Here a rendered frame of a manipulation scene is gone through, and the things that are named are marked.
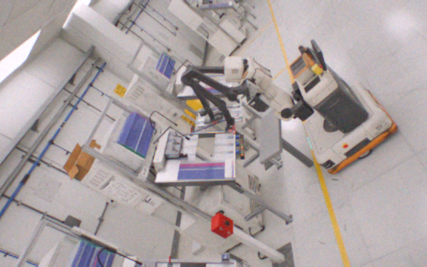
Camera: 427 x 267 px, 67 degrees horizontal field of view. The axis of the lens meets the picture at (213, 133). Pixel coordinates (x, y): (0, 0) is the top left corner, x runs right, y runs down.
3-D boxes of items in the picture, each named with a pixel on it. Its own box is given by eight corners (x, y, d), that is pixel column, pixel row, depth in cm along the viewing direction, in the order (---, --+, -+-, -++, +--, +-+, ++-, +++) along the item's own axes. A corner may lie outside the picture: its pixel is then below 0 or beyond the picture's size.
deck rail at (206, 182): (235, 183, 286) (235, 178, 282) (235, 185, 284) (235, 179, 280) (156, 185, 292) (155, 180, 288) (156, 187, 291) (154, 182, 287)
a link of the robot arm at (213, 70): (183, 68, 278) (184, 62, 285) (184, 81, 287) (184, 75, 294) (236, 69, 279) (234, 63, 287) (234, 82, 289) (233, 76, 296)
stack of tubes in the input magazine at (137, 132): (156, 124, 330) (133, 109, 321) (144, 158, 290) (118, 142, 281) (149, 131, 337) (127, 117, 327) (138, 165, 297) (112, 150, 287)
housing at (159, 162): (171, 139, 344) (169, 129, 336) (164, 173, 306) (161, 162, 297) (164, 140, 345) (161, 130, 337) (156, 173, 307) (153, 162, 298)
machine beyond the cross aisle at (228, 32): (257, 14, 758) (193, -45, 689) (259, 27, 694) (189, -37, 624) (219, 55, 826) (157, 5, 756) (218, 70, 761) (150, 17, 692)
